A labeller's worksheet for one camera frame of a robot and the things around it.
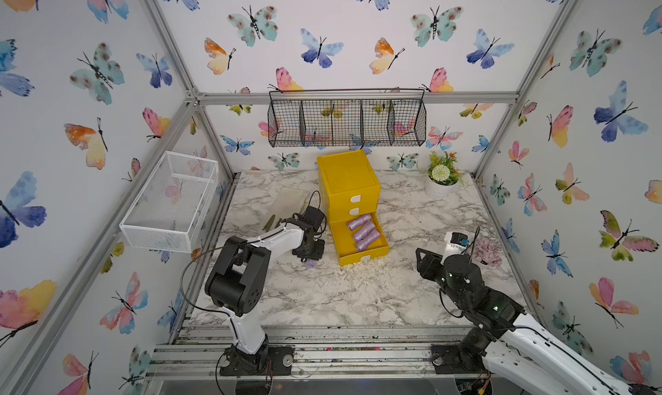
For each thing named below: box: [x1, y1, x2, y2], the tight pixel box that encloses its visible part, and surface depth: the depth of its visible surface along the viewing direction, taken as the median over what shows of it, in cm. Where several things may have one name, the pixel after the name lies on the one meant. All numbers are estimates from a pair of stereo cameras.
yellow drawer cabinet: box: [317, 150, 390, 267], surface depth 95 cm
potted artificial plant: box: [424, 150, 462, 201], surface depth 105 cm
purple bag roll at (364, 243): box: [355, 229, 381, 252], surface depth 98 cm
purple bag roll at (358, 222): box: [348, 213, 372, 232], surface depth 103 cm
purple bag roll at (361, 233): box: [353, 221, 376, 243], surface depth 101 cm
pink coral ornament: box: [474, 237, 504, 268], surface depth 87 cm
